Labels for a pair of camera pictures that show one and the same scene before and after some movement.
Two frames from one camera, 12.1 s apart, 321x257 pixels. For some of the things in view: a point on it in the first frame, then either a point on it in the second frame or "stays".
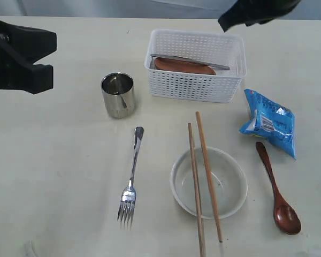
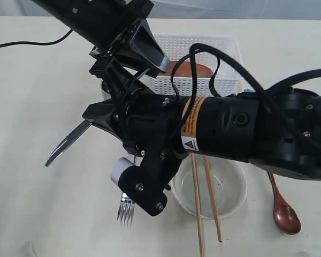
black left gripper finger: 30,44 → 140,45
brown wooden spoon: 286,218 stays
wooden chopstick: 201,246 stays
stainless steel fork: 128,205 stays
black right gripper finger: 250,12 → 100,114
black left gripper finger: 9,70 → 121,82
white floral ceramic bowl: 228,179 stays
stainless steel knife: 192,61 → 69,143
